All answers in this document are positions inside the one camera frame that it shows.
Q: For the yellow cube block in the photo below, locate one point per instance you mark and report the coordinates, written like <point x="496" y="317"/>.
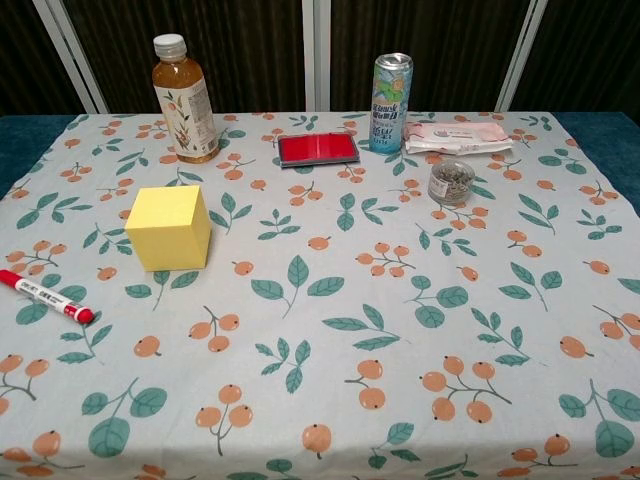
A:
<point x="167" y="230"/>

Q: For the red and white marker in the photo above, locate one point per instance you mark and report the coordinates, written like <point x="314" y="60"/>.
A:
<point x="44" y="294"/>

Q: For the fruit and leaf print tablecloth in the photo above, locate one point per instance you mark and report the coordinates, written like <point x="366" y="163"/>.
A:
<point x="320" y="320"/>

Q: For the red ink stamp pad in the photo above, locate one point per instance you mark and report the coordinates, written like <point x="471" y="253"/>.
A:
<point x="318" y="149"/>

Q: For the clear tub of paper clips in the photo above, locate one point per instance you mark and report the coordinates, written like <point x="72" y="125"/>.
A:
<point x="451" y="182"/>

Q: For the tall light blue drink can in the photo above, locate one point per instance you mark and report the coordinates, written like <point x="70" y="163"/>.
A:
<point x="390" y="107"/>

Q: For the pink white wet wipes pack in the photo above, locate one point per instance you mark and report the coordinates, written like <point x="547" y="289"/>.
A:
<point x="457" y="136"/>

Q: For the amber tea bottle white cap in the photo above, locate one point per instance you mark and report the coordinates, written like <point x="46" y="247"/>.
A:
<point x="186" y="115"/>

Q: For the white metal frame post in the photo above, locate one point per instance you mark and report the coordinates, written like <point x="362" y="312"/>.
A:
<point x="317" y="55"/>
<point x="70" y="52"/>
<point x="520" y="52"/>

